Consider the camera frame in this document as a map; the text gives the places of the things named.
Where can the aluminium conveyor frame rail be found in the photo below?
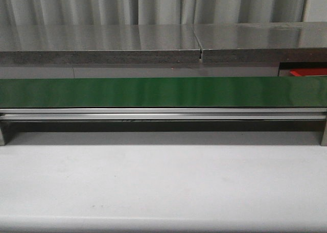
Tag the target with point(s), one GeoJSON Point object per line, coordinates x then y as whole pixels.
{"type": "Point", "coordinates": [162, 114]}

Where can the green conveyor belt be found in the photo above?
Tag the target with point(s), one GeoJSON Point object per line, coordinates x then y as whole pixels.
{"type": "Point", "coordinates": [165, 92]}

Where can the grey stone counter slab right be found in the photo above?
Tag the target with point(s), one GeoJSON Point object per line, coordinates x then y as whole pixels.
{"type": "Point", "coordinates": [264, 42]}

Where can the grey pleated curtain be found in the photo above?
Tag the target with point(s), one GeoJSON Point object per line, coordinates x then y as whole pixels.
{"type": "Point", "coordinates": [148, 12]}

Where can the grey stone counter slab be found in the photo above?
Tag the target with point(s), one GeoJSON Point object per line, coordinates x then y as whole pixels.
{"type": "Point", "coordinates": [264, 42]}
{"type": "Point", "coordinates": [97, 44]}

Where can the conveyor support leg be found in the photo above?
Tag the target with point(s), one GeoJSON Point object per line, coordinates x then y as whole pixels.
{"type": "Point", "coordinates": [5, 133]}
{"type": "Point", "coordinates": [322, 133]}

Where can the grey stone counter slab left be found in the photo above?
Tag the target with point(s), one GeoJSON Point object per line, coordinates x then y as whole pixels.
{"type": "Point", "coordinates": [97, 44]}

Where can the left conveyor support leg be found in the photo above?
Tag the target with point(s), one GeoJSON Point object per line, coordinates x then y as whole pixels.
{"type": "Point", "coordinates": [5, 133]}

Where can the red plastic tray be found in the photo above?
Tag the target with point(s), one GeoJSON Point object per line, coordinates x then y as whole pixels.
{"type": "Point", "coordinates": [308, 72]}

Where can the right conveyor support leg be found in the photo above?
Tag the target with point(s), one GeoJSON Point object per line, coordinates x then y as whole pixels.
{"type": "Point", "coordinates": [322, 133]}

